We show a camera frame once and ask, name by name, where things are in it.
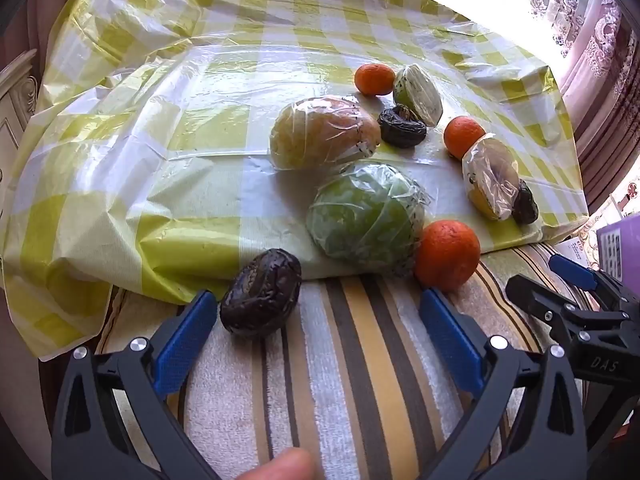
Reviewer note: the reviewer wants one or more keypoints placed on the plastic-wrapped green fruit half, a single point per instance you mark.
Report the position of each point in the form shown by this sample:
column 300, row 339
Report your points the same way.
column 417, row 92

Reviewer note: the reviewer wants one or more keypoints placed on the small orange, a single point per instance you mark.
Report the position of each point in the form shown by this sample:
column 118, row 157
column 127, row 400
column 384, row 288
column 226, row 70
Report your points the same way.
column 461, row 135
column 374, row 80

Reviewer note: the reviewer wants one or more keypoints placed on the plastic-wrapped yellow fruit half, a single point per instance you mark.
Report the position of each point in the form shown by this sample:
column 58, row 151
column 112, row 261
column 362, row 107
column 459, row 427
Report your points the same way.
column 490, row 177

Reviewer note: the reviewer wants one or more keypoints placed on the floral lace curtain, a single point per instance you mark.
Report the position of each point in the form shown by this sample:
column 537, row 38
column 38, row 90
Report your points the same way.
column 590, row 35

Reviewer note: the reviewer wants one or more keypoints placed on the large orange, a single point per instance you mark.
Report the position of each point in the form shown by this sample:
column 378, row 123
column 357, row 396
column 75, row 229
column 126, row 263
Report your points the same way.
column 446, row 255

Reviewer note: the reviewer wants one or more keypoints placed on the yellow checked plastic tablecloth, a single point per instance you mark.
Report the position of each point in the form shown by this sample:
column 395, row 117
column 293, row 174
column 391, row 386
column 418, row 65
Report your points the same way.
column 175, row 135

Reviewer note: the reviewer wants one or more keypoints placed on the cream carved cabinet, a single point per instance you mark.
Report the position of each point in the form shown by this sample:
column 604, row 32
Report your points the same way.
column 17, row 110

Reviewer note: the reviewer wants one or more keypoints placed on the plastic-wrapped whole green fruit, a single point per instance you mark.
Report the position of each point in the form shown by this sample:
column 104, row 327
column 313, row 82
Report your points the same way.
column 367, row 215

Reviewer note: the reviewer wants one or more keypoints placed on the small dark wrinkled passion fruit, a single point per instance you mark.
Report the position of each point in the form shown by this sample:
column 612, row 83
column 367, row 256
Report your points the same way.
column 526, row 205

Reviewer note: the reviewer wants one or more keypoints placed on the pink plain curtain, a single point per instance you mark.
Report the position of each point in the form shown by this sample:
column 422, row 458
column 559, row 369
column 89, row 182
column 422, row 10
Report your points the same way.
column 45, row 5

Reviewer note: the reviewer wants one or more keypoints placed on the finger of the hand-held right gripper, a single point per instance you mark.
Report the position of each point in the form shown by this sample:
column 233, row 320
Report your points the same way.
column 572, row 270
column 540, row 300

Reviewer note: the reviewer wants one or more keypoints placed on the plastic-wrapped yellow-brown mango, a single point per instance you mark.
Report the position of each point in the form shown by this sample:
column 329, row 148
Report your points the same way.
column 320, row 132

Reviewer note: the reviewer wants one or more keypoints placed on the striped towel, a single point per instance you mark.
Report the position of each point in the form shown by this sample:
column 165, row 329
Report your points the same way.
column 350, row 370

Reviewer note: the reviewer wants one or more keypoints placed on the purple box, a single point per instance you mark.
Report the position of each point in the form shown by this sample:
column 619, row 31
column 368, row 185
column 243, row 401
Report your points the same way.
column 620, row 245

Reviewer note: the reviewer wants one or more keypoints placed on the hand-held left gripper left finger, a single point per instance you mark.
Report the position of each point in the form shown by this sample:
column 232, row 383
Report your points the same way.
column 182, row 345

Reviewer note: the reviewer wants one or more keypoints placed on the person's left hand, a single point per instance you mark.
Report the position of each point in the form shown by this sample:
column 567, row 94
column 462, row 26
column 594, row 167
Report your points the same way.
column 277, row 466

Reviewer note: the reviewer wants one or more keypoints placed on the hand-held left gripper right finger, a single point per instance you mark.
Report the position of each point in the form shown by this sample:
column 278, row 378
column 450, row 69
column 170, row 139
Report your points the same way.
column 450, row 340

